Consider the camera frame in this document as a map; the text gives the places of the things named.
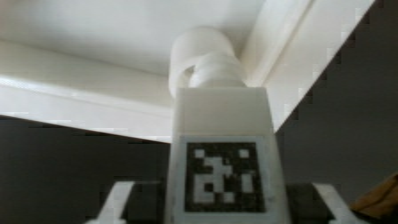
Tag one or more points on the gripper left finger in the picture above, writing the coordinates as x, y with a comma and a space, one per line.
117, 201

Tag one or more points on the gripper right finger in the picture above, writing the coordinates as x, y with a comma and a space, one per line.
337, 205

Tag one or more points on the white leg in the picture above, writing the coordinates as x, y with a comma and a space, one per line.
225, 183

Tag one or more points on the white square table top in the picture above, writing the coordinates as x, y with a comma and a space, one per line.
87, 55

